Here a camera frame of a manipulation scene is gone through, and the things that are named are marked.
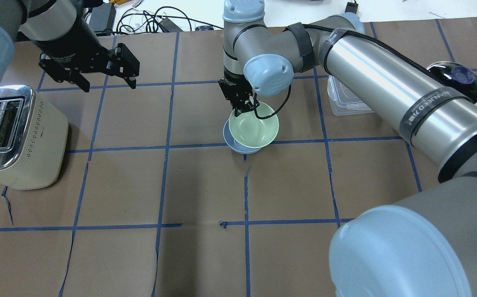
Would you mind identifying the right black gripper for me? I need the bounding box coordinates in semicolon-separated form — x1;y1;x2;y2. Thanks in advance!
218;70;260;117

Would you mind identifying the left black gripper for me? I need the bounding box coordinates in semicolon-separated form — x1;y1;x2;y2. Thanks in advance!
29;19;140;93

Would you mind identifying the green bowl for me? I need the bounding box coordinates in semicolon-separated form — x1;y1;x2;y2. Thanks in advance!
228;102;280;149

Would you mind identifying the blue bowl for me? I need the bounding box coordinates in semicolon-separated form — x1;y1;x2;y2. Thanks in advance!
223;120;261;155

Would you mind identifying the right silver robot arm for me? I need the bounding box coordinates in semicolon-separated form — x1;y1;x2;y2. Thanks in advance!
219;0;477;297

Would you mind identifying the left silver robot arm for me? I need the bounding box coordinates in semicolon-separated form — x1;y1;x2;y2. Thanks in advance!
0;0;140;92

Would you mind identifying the black power brick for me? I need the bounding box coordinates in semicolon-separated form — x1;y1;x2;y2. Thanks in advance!
88;2;116;36

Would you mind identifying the clear plastic container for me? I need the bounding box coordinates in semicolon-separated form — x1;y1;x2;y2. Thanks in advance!
327;76;374;116

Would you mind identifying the cream toaster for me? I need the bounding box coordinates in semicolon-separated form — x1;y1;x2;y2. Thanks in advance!
0;85;69;190

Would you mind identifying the black power adapter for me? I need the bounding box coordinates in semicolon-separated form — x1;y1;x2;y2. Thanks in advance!
345;1;359;14

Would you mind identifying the black cable bundle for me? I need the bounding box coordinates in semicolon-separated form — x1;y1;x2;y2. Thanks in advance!
117;6;224;34

